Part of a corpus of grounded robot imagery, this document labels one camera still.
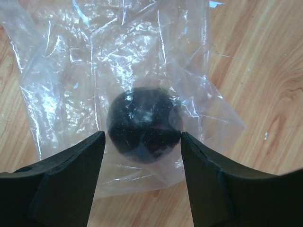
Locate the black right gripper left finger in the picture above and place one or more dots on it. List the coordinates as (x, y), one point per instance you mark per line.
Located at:
(55, 192)

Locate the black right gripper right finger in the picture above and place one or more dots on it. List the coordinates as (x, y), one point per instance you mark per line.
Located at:
(224, 193)

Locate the fake dark purple fruit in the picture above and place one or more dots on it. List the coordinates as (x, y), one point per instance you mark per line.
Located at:
(145, 124)

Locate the clear zip top bag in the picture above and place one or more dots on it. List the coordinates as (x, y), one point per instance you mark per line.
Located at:
(76, 56)

